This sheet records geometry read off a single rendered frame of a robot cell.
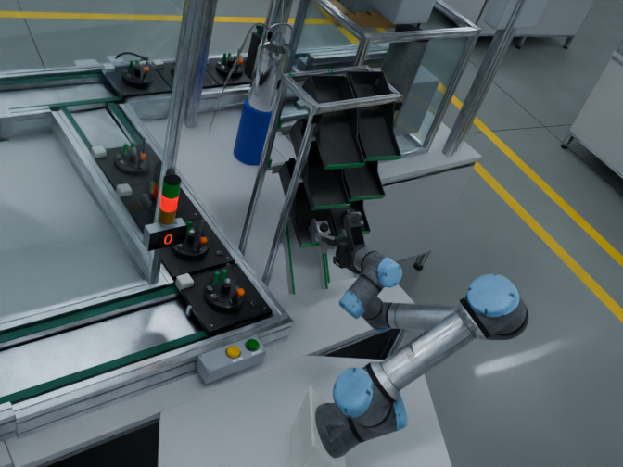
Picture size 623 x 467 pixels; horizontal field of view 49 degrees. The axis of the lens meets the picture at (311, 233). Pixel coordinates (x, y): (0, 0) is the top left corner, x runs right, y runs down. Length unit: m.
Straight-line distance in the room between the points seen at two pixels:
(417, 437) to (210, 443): 0.66
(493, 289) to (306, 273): 0.83
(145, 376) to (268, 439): 0.41
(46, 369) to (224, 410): 0.53
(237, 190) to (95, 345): 1.04
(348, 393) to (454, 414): 1.86
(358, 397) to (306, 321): 0.76
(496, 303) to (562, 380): 2.40
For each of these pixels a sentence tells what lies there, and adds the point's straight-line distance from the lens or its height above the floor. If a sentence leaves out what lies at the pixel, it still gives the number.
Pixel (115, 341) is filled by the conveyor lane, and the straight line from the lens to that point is 2.22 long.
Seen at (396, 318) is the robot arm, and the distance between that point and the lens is 1.99.
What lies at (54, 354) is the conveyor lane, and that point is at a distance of 2.18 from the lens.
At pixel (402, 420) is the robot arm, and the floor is 1.19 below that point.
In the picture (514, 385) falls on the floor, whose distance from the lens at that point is 3.90.
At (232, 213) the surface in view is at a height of 0.86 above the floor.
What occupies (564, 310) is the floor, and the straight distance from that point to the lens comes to 4.54.
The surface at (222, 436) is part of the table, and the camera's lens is 2.12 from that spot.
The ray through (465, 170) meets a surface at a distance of 3.77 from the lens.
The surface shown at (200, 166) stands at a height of 0.86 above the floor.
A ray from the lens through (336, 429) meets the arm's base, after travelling 1.93.
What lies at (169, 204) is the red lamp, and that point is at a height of 1.34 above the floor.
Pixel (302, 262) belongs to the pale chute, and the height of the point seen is 1.06.
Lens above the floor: 2.64
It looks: 39 degrees down
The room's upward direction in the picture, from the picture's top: 19 degrees clockwise
